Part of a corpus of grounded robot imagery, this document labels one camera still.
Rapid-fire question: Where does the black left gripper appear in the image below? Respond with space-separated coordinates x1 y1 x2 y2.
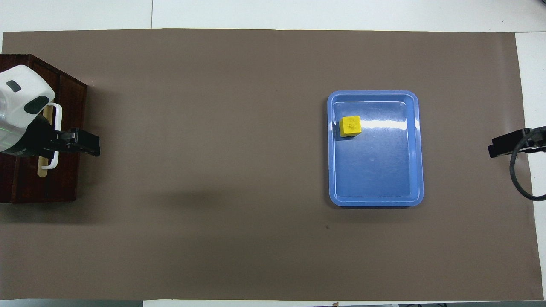
1 116 101 157

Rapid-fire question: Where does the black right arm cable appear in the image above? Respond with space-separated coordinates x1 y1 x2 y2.
510 127 546 202

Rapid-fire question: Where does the yellow cube block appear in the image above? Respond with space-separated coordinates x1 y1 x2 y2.
339 115 363 138

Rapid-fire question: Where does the white drawer handle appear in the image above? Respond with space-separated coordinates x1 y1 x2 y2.
41 103 64 170

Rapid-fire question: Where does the dark wooden cabinet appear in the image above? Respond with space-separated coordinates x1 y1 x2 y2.
0 54 88 203

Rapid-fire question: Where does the blue plastic tray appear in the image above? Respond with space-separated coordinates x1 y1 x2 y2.
327 90 424 208

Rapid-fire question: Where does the brown table mat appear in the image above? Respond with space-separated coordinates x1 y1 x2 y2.
0 28 545 301

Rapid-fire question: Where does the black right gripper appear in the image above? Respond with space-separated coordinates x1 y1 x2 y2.
488 126 546 159

